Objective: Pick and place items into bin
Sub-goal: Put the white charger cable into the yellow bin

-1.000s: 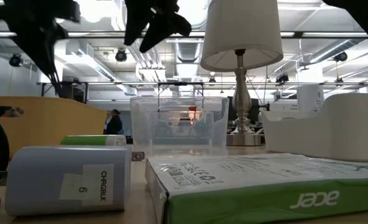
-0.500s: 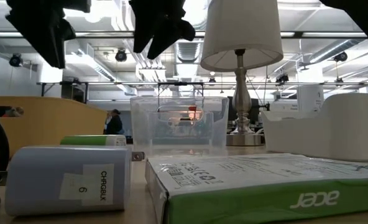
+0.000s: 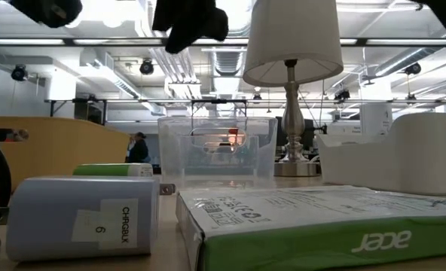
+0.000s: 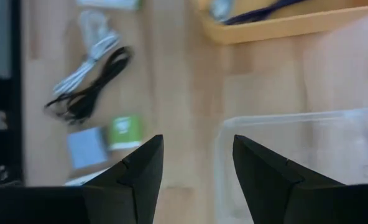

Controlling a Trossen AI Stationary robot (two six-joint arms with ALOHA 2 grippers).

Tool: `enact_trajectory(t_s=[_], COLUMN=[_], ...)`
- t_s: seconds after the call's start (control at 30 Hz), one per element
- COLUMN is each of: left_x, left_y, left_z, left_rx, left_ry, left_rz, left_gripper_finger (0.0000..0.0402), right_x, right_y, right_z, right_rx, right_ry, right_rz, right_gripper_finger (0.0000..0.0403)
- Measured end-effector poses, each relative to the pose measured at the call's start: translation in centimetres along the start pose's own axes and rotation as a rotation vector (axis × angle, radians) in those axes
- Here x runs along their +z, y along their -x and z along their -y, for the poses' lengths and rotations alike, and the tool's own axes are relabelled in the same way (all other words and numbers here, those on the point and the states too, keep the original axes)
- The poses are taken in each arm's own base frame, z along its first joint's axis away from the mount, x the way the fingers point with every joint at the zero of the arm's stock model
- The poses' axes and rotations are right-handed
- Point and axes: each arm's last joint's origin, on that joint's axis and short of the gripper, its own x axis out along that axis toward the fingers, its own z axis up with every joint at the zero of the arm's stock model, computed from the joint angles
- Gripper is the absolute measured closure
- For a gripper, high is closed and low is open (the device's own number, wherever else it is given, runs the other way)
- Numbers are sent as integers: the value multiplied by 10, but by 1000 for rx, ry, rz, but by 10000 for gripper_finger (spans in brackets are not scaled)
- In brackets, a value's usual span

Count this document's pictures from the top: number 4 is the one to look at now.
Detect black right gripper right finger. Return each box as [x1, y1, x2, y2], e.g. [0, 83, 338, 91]
[232, 134, 368, 224]

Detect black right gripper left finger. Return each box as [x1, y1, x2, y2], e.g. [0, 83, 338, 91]
[0, 134, 165, 224]

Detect white printed packet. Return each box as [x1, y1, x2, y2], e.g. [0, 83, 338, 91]
[63, 167, 111, 187]

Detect pale blue cube charger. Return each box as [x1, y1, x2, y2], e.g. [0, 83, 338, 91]
[66, 126, 109, 170]

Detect green cube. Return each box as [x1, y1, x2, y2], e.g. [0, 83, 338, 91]
[108, 114, 143, 151]

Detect black cable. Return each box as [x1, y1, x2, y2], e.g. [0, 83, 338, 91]
[44, 45, 134, 126]

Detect white cable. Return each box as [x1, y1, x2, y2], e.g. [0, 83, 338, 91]
[52, 9, 121, 96]

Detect orange plastic bin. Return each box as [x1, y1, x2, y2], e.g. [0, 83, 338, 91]
[196, 0, 368, 45]

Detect clear plastic bin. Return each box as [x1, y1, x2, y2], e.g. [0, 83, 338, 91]
[214, 105, 368, 224]

